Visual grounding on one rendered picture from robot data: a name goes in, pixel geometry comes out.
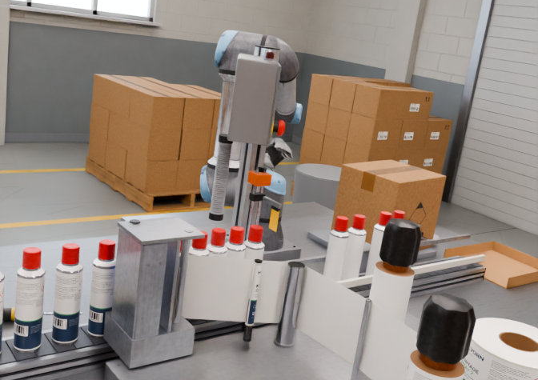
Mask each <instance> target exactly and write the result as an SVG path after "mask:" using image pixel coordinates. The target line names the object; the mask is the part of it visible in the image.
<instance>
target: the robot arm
mask: <svg viewBox="0 0 538 380"><path fill-rule="evenodd" d="M255 45H258V46H270V47H274V48H279V49H280V51H279V64H280V65H281V68H282V70H281V73H280V79H279V89H278V95H277V100H276V106H275V118H274V121H276V122H278V121H279V120H283V121H284V122H286V123H288V124H291V123H292V124H299V122H300V119H301V115H302V109H303V107H302V105H301V104H298V103H297V102H296V77H297V76H298V74H299V61H298V58H297V57H296V54H295V52H294V51H293V49H292V48H290V47H289V45H288V44H286V43H285V41H283V40H282V39H280V38H277V37H275V36H272V35H265V34H254V33H248V32H242V31H240V30H238V31H234V30H227V31H225V32H224V33H223V34H222V36H221V38H220V39H219V43H218V45H217V48H216V51H215V66H216V67H217V68H219V75H220V76H221V78H222V79H223V86H222V93H221V99H220V106H219V119H218V125H217V132H216V139H215V151H214V156H213V158H211V159H210V160H208V163H207V165H205V166H204V167H203V168H202V170H201V175H200V193H201V196H202V198H203V200H204V201H205V202H209V203H211V199H212V194H213V193H212V192H213V191H212V190H213V188H214V187H213V184H214V183H213V182H214V176H215V167H216V164H215V163H217V161H216V159H217V152H218V144H219V142H218V140H219V134H228V128H229V121H230V115H231V103H232V97H233V90H234V84H235V72H236V65H237V59H238V56H239V54H249V55H254V53H255ZM242 144H243V143H242V142H233V143H232V144H231V145H232V147H231V154H230V156H231V158H230V162H229V163H230V164H229V168H228V169H229V172H228V173H229V174H228V179H227V188H226V194H225V195H226V196H225V200H224V201H225V204H224V206H231V207H234V204H235V192H236V186H237V180H238V173H239V162H240V156H241V149H242ZM286 155H287V156H288V157H290V158H293V157H292V152H291V149H290V148H289V147H288V145H287V144H286V143H285V141H284V140H282V139H281V138H273V137H271V143H268V144H267V145H266V151H265V157H264V163H263V164H264V165H265V166H267V167H268V168H270V169H271V170H267V171H266V172H267V173H269V174H271V175H272V177H271V185H270V186H265V187H264V188H263V193H264V194H265V196H267V197H269V198H271V199H273V200H275V201H276V202H278V203H280V204H282V208H278V209H280V212H279V220H278V225H277V231H276V232H275V231H273V230H271V229H270V228H269V223H270V217H271V207H272V205H271V204H270V203H268V202H265V201H262V205H261V211H260V216H259V226H262V227H263V236H262V241H261V242H262V243H263V244H264V245H265V247H264V251H273V250H279V249H281V248H282V247H283V241H284V238H283V230H282V225H281V218H282V212H283V202H284V196H285V194H286V191H285V189H286V180H285V178H284V177H283V176H282V175H280V174H277V173H276V172H274V171H273V169H274V168H275V166H276V165H278V164H279V163H280V162H281V161H282V160H284V156H285V157H286V158H287V156H286Z"/></svg>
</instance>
